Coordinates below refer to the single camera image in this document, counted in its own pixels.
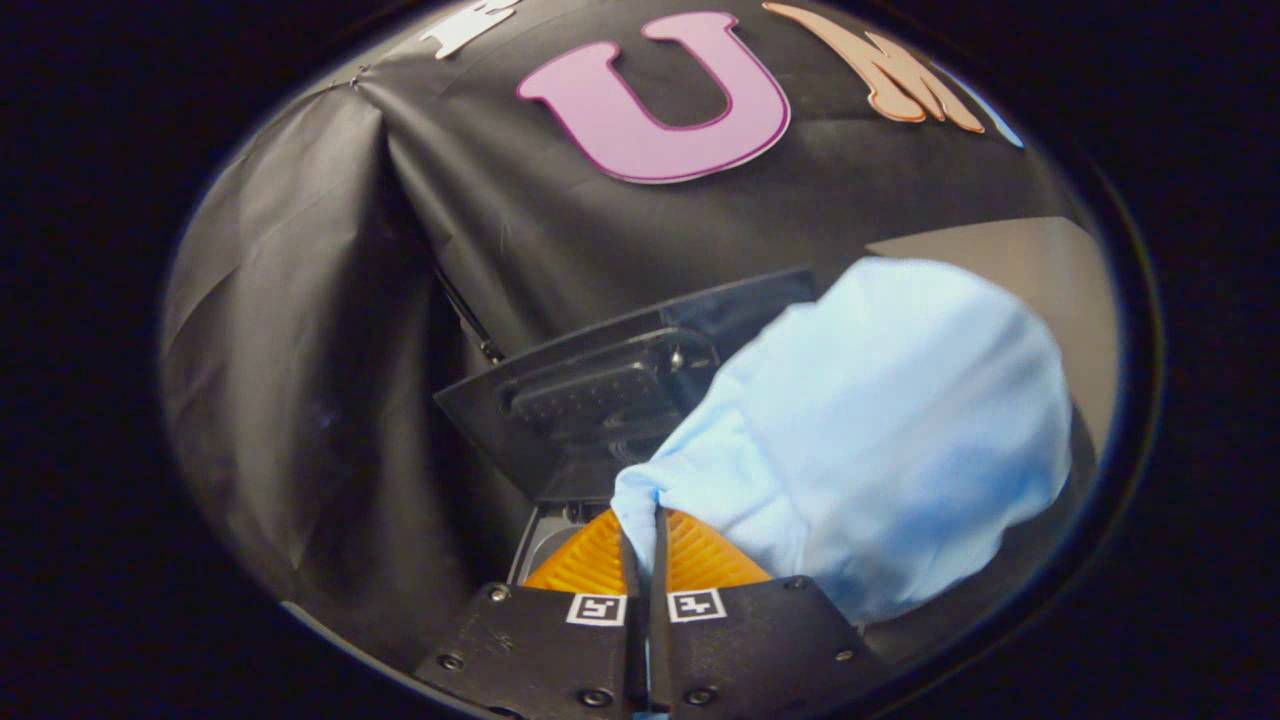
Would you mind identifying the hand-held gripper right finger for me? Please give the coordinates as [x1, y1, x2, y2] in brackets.
[648, 505, 893, 719]

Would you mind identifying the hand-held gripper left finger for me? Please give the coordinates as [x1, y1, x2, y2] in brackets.
[413, 508, 649, 719]

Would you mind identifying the light blue cloth garment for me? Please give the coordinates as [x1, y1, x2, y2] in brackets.
[610, 257, 1074, 627]

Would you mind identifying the dark washing machine lid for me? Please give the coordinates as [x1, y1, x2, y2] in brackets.
[433, 268, 819, 503]

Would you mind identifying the black backdrop cloth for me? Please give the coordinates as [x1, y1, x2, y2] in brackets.
[160, 0, 1091, 661]

